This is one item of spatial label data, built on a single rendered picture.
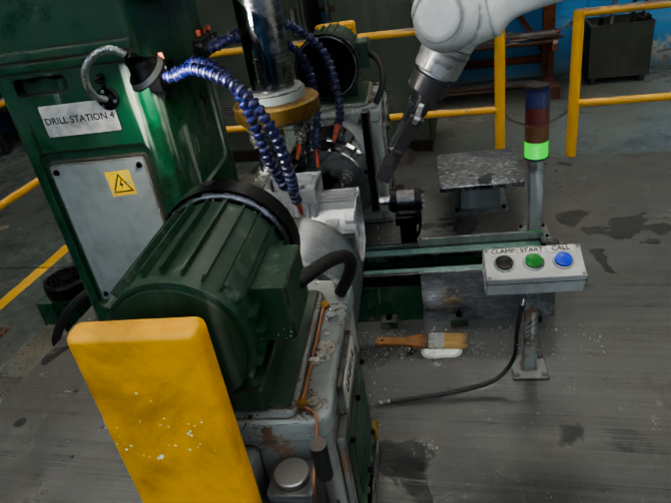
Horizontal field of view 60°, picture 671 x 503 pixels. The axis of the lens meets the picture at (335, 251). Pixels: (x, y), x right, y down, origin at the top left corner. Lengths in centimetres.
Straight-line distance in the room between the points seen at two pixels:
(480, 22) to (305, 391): 58
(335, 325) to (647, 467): 59
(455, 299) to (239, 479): 82
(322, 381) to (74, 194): 74
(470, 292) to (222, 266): 81
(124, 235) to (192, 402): 75
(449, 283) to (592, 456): 46
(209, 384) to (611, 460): 75
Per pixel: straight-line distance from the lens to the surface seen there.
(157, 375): 57
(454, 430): 114
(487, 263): 108
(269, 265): 66
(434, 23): 90
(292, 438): 70
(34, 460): 136
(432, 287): 133
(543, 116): 156
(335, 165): 151
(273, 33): 119
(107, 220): 128
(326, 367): 74
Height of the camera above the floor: 164
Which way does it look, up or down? 30 degrees down
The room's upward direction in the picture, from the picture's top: 9 degrees counter-clockwise
